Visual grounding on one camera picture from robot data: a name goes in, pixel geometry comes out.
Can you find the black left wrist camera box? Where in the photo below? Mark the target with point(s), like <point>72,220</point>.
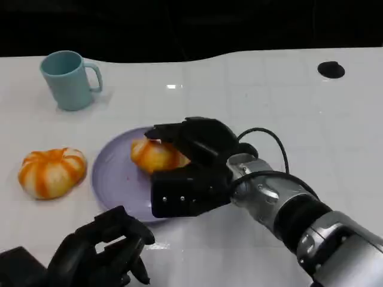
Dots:
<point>21,267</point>

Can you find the lilac plate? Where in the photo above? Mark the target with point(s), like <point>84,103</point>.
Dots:
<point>116,179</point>

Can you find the pale green mug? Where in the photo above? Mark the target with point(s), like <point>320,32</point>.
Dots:
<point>70,85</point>

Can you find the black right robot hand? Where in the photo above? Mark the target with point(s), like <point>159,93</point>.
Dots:
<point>206,140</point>

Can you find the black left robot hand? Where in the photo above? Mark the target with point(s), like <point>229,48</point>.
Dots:
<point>77,257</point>

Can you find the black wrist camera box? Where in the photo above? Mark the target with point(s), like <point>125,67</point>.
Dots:
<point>185,194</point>
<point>21,267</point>

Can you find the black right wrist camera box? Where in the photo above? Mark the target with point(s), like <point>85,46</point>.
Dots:
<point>185,194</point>

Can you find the orange and white bread roll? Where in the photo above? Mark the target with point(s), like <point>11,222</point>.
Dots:
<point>155,157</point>
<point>51,175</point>

